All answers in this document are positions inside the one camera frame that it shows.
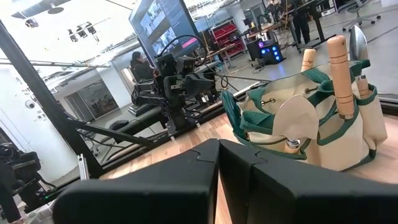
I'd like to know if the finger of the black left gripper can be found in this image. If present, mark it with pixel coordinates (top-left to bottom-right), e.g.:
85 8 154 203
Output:
198 73 216 96
185 73 201 98

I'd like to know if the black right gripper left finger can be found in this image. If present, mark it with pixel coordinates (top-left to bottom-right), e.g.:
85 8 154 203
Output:
52 138 220 224

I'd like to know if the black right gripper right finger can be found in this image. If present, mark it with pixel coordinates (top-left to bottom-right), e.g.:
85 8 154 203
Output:
219 139 398 224

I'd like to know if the beige green canvas gardening bag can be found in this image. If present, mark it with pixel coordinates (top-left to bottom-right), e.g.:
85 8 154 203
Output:
220 58 389 172

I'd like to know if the pointed trowel with wooden handle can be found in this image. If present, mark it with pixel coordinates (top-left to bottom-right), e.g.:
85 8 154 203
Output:
272 95 320 155

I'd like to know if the wide shovel with wooden handle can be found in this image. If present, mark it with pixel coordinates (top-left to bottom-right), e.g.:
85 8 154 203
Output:
300 48 317 73

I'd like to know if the narrow transplanter with wooden handle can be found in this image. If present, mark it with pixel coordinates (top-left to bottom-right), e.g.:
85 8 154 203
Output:
326 34 356 121

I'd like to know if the rounded scoop with wooden handle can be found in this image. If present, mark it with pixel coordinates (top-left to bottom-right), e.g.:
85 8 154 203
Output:
348 24 371 100

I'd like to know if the person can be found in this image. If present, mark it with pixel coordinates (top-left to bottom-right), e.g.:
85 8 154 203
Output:
287 0 312 45
129 51 156 81

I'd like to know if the large black computer monitor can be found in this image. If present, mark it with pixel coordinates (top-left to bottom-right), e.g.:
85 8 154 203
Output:
128 0 202 65

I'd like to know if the red bin shelf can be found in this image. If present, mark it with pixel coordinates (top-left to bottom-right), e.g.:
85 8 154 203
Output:
210 21 247 59

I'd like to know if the silver aluminium extrusion stub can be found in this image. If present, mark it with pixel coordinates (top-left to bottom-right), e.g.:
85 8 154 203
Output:
76 153 91 181

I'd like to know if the computer tower with coloured lights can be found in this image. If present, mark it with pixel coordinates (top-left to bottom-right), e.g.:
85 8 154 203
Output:
247 39 284 66

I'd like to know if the grey office chair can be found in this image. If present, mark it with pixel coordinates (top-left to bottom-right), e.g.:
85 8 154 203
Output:
337 0 382 32

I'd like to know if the black camera rig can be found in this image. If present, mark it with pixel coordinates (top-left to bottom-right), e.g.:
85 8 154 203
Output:
0 142 57 223

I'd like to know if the black aluminium rig frame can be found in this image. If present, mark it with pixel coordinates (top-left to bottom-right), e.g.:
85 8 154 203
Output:
0 19 268 187

